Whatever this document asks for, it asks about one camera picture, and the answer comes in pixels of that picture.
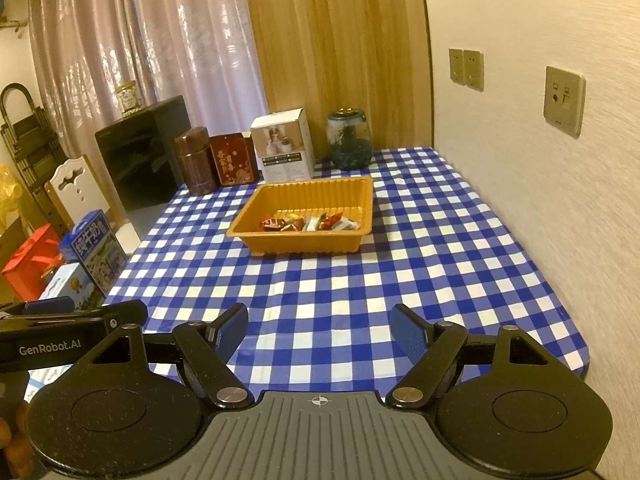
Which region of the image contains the blue milk carton box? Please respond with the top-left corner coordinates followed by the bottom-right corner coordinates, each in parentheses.
top-left (59, 210), bottom-right (128, 296)

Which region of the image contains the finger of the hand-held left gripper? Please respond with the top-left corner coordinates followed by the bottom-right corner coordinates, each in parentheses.
top-left (22, 296), bottom-right (76, 314)
top-left (102, 300), bottom-right (149, 333)

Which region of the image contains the light blue patterned cloth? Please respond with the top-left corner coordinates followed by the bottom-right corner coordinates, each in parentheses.
top-left (27, 365), bottom-right (71, 401)

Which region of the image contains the white humidifier box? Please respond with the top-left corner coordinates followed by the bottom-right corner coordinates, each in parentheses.
top-left (250, 107), bottom-right (316, 183)

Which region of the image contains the yellow plastic bag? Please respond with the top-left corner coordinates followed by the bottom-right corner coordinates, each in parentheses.
top-left (0, 165), bottom-right (23, 231)

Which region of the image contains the black metal rack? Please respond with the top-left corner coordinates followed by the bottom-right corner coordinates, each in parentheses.
top-left (0, 82), bottom-right (66, 211)

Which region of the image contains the wooden wall panel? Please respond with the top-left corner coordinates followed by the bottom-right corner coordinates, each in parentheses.
top-left (242, 0), bottom-right (433, 153)

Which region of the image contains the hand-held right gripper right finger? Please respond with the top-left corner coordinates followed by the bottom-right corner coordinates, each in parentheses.
top-left (387, 302), bottom-right (551, 408)

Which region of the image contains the small glass jar yellow label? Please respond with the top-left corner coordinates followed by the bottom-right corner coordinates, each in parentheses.
top-left (115, 81), bottom-right (142, 118)

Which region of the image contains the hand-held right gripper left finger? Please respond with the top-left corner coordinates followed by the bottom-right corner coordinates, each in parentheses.
top-left (90, 302), bottom-right (253, 408)

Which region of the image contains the light blue carton box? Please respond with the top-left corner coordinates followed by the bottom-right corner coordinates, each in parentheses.
top-left (37, 262), bottom-right (96, 311)

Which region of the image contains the blue checked tablecloth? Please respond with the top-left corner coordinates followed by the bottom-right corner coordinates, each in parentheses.
top-left (102, 146), bottom-right (593, 396)

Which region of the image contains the red gift box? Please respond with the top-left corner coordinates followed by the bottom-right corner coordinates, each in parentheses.
top-left (209, 132), bottom-right (259, 187)

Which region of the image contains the brown thermos flask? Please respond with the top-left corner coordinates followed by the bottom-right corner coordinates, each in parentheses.
top-left (173, 126), bottom-right (217, 197)

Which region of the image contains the red gift bag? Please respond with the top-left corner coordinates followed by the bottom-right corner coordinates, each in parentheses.
top-left (1, 224), bottom-right (66, 301)

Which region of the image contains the person's left hand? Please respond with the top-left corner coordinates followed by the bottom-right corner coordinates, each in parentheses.
top-left (0, 400), bottom-right (33, 480)

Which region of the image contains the glass jar with green base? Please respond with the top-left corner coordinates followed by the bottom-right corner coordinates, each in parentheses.
top-left (327, 107), bottom-right (373, 171)

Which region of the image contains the black glossy cabinet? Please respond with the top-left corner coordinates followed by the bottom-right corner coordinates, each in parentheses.
top-left (95, 95), bottom-right (193, 212)

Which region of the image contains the pink sheer curtain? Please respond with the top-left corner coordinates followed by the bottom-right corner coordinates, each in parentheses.
top-left (27, 0), bottom-right (268, 161)

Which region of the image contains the orange plastic tray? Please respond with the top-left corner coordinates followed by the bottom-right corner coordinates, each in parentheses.
top-left (226, 176), bottom-right (375, 255)

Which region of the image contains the beige wall data outlet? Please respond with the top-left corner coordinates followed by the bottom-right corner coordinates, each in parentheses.
top-left (544, 66), bottom-right (587, 136)

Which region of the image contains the beige wall socket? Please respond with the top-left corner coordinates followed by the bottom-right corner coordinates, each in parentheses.
top-left (462, 50), bottom-right (485, 92)
top-left (448, 48), bottom-right (466, 83)

